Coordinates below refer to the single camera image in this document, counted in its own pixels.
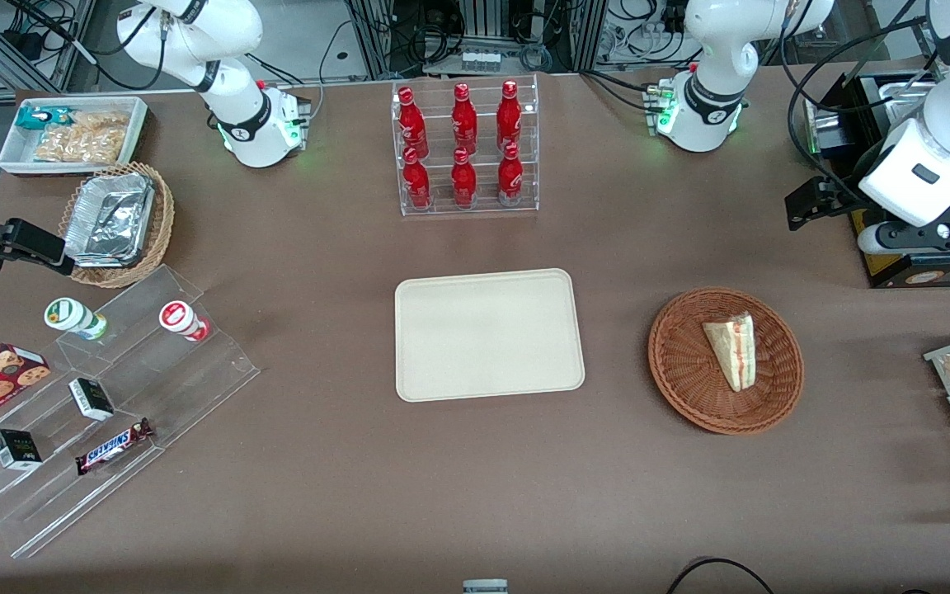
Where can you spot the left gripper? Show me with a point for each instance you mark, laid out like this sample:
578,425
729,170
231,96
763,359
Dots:
852,189

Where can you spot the triangular sandwich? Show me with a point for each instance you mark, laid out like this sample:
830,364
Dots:
735,351

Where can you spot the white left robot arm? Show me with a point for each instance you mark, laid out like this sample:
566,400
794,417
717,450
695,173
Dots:
714,49

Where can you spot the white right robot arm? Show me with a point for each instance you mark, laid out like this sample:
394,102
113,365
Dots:
195,33

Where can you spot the aluminium foil tray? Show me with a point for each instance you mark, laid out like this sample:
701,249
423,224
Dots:
108,219

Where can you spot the light wicker basket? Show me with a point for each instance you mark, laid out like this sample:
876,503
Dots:
163,214

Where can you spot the brown round wicker basket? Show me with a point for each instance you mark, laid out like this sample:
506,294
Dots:
689,379

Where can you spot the beige plastic tray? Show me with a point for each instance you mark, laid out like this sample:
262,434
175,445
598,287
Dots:
487,334

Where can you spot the green lid yogurt cup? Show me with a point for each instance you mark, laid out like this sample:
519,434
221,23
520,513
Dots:
71,316

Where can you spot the white rectangular snack bin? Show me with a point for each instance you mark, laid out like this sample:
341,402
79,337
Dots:
13,157

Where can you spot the clear bag of crackers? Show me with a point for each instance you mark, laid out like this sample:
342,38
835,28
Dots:
83,142

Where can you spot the teal snack packet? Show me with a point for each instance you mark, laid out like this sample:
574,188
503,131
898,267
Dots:
34,117

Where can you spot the black yellow food warmer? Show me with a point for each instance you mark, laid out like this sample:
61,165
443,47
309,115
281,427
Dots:
937,276

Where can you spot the red lid yogurt cup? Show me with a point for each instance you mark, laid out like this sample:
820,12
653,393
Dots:
180,318

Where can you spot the small black box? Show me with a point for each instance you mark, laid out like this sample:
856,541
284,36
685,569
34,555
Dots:
91,398
16,450

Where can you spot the clear acrylic stepped shelf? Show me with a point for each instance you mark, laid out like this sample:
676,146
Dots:
153,388

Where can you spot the snickers chocolate bar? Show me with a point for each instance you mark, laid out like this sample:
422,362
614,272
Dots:
112,446

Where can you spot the red soda bottle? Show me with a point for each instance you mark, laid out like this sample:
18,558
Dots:
463,180
510,176
509,115
411,124
464,120
416,181

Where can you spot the clear acrylic bottle rack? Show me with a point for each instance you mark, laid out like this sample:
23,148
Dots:
475,206

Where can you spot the white power strip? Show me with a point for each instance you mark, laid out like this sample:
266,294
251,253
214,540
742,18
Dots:
481,60

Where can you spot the small grey device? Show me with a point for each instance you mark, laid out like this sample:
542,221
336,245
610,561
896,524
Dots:
485,586

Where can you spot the aluminium frame rack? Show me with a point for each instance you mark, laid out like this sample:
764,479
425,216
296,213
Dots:
475,25

